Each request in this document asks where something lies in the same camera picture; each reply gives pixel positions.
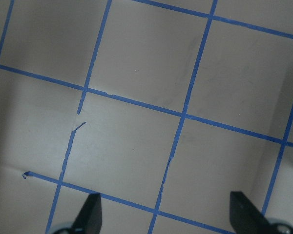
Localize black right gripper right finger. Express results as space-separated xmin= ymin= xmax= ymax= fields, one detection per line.
xmin=230 ymin=192 xmax=273 ymax=234

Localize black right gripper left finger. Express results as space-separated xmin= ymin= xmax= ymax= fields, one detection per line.
xmin=72 ymin=193 xmax=102 ymax=234

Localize brown paper table mat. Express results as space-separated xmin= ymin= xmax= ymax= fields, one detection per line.
xmin=0 ymin=0 xmax=293 ymax=234

